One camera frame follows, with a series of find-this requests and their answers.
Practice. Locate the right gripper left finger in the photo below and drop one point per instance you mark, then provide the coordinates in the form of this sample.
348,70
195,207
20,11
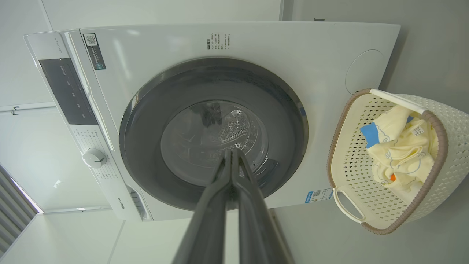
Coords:
210,220

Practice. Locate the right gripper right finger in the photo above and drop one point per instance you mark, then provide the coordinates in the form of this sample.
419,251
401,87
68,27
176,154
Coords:
256,227

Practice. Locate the round glass washing machine door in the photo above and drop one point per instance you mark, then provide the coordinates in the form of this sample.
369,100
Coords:
146,146

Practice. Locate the cream printed garment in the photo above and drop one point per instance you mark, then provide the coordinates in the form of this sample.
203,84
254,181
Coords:
406,161

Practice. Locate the cream garment with blue patch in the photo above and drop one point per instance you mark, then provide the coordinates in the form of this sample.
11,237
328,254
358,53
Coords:
388,124

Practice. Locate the white washing machine dial knob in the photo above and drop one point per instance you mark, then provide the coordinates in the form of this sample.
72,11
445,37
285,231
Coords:
93,157

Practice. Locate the white front-load washing machine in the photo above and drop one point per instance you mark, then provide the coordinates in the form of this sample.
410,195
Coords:
293,55

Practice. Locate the black washing machine display panel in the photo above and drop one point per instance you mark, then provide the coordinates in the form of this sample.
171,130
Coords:
69,91

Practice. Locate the blue energy label sticker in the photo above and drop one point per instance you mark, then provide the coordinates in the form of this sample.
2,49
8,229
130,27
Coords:
318,195

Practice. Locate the cream perforated laundry basket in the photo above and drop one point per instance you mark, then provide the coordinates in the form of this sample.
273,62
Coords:
351,154

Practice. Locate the grey slatted panel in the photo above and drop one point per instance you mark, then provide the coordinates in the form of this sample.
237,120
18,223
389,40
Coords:
14,212

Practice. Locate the dark QR code sticker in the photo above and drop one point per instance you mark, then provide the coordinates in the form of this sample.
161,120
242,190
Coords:
94,51

